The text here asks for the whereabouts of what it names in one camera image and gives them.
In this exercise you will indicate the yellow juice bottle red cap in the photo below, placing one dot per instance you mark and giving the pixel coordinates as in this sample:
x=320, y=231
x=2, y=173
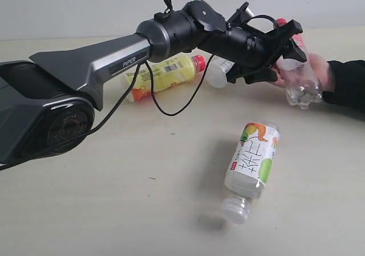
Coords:
x=166, y=74

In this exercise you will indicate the clear cola bottle red label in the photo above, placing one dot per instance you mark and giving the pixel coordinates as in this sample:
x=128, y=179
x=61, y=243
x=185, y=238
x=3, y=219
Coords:
x=301, y=85

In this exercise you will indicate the person's open bare hand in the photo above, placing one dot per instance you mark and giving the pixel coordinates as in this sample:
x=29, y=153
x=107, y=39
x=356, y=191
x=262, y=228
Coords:
x=321, y=69

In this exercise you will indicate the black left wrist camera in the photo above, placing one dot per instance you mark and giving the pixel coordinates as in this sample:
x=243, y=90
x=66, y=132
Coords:
x=241, y=17

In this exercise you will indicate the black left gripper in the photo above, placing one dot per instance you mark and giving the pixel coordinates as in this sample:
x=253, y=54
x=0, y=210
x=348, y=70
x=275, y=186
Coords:
x=253, y=52

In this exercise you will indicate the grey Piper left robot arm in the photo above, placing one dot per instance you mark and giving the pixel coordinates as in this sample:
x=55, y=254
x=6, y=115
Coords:
x=48, y=102

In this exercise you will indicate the clear bottle green white label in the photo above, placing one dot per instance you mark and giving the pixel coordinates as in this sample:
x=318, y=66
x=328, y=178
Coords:
x=216, y=72

